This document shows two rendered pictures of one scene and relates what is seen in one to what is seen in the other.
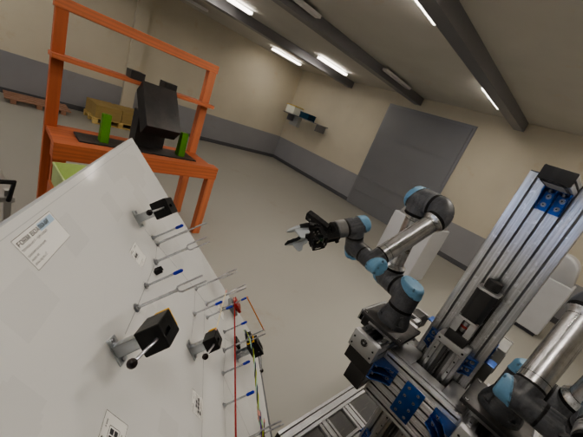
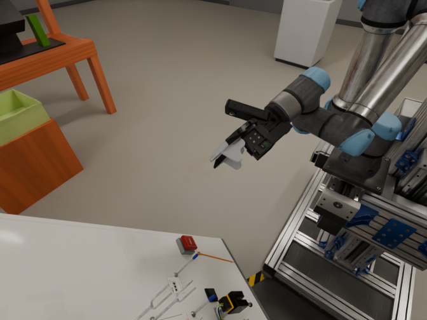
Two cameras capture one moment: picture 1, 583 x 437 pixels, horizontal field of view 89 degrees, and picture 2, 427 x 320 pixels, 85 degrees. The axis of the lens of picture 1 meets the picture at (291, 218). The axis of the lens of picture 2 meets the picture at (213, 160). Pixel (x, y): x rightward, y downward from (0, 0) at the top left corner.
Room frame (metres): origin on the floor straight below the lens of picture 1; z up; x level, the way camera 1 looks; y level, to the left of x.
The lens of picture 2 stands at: (0.68, 0.03, 1.87)
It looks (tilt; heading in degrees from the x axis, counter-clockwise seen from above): 45 degrees down; 354
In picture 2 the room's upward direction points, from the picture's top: straight up
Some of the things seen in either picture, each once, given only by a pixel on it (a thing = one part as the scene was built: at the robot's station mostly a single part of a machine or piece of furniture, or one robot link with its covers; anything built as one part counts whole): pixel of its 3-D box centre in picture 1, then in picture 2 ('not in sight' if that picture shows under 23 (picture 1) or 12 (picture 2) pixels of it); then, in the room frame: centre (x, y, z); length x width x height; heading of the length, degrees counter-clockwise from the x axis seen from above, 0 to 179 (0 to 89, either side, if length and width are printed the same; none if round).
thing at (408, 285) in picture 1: (407, 292); (375, 131); (1.30, -0.64, 1.33); 0.13 x 0.12 x 0.14; 33
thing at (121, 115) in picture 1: (115, 115); not in sight; (7.62, 5.26, 0.22); 1.29 x 0.93 x 0.45; 138
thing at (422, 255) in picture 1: (414, 235); (309, 16); (5.08, -2.10, 0.76); 0.79 x 0.69 x 1.53; 48
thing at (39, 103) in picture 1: (37, 103); not in sight; (6.52, 6.35, 0.05); 1.16 x 0.80 x 0.11; 138
